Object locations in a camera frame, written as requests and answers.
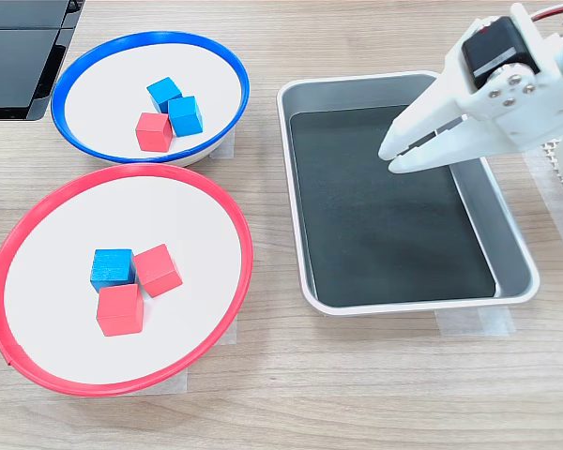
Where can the red cube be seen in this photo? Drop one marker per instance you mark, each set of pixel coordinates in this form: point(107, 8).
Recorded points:
point(154, 132)
point(120, 310)
point(158, 271)

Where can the blue cube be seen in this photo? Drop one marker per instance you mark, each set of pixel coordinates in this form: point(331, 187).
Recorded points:
point(111, 269)
point(162, 91)
point(186, 117)

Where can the wide translucent tape sheet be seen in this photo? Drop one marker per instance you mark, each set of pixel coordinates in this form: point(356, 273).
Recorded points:
point(544, 201)

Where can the steel tray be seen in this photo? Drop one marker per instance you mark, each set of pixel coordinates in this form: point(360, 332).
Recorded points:
point(506, 244)

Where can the black tray mat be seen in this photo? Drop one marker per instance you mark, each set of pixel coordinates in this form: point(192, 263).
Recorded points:
point(380, 225)

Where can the blue-rimmed white plate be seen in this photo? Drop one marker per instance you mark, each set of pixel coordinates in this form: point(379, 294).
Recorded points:
point(103, 94)

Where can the red-rimmed white plate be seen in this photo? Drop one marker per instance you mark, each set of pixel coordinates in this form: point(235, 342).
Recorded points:
point(51, 281)

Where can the black glossy panel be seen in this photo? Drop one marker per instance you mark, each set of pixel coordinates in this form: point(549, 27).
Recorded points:
point(23, 11)
point(14, 70)

